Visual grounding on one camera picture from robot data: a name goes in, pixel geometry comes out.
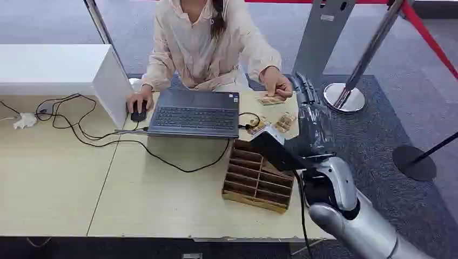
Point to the person's right hand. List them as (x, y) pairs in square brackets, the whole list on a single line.
[(140, 96)]

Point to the person's left hand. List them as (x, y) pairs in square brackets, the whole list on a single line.
[(275, 82)]

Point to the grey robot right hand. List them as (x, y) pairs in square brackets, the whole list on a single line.
[(315, 132)]

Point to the black computer mouse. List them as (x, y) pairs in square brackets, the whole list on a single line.
[(139, 115)]

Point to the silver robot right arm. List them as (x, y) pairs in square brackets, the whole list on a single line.
[(357, 228)]

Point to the white round seat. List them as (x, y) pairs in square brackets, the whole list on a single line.
[(135, 85)]

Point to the chrome stanchion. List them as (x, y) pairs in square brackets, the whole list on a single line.
[(343, 98)]

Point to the dark grey laptop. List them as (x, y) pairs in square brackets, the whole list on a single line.
[(195, 114)]

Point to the grey metal stand panel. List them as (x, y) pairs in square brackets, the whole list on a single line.
[(322, 35)]

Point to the person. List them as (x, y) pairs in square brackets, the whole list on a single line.
[(193, 46)]

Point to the wooden card box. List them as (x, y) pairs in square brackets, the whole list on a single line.
[(250, 178)]

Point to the slanted metal pole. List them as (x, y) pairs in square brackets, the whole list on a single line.
[(98, 21)]

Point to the white box shelf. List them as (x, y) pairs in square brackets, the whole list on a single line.
[(53, 64)]

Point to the black stanchion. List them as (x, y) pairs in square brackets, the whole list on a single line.
[(411, 162)]

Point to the red barrier belt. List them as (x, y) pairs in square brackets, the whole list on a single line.
[(425, 34)]

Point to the grey floor plate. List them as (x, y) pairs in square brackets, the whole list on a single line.
[(192, 256)]

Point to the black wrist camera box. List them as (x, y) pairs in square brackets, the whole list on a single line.
[(275, 153)]

